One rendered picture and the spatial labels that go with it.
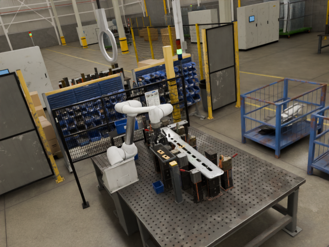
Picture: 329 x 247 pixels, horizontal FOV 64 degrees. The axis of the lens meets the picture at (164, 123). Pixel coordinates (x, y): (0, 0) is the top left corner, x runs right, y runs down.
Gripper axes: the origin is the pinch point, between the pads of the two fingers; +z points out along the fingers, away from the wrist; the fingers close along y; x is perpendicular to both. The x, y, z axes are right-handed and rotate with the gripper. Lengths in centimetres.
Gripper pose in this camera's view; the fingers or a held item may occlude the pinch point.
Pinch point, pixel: (159, 144)
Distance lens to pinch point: 272.1
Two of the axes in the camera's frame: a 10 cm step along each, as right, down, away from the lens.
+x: 5.5, 2.6, -7.9
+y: -8.2, 3.4, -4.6
